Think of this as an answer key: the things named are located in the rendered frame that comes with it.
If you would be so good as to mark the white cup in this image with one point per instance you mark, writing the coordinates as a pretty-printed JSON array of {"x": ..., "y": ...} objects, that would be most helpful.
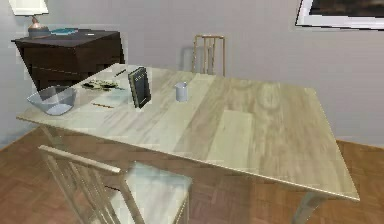
[{"x": 181, "y": 91}]

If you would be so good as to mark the pale wooden dining table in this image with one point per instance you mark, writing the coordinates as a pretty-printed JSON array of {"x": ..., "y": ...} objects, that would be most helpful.
[{"x": 233, "y": 133}]

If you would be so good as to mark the pale wooden chair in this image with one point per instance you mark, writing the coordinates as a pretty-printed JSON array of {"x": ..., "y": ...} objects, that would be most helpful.
[
  {"x": 209, "y": 53},
  {"x": 156, "y": 193}
]

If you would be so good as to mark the thin dark pencil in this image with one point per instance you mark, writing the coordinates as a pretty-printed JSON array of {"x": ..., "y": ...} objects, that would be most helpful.
[
  {"x": 120, "y": 73},
  {"x": 102, "y": 105}
]

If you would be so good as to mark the small white flat object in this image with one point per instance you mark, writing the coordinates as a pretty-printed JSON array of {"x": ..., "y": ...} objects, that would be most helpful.
[{"x": 89, "y": 34}]

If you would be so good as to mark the dark brown chest of drawers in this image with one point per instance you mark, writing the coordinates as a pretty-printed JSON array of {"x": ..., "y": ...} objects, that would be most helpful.
[{"x": 71, "y": 56}]

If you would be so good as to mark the clear glass bowl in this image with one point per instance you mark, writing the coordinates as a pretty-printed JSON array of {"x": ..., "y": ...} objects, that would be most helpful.
[{"x": 53, "y": 100}]

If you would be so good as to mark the teal book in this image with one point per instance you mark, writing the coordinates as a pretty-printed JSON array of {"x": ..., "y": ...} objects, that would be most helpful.
[{"x": 64, "y": 31}]

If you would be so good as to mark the white shade table lamp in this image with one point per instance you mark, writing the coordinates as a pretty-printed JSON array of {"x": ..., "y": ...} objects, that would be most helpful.
[{"x": 31, "y": 13}]

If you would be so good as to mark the white framed wall picture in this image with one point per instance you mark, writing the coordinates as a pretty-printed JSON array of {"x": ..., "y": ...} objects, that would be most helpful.
[{"x": 340, "y": 15}]

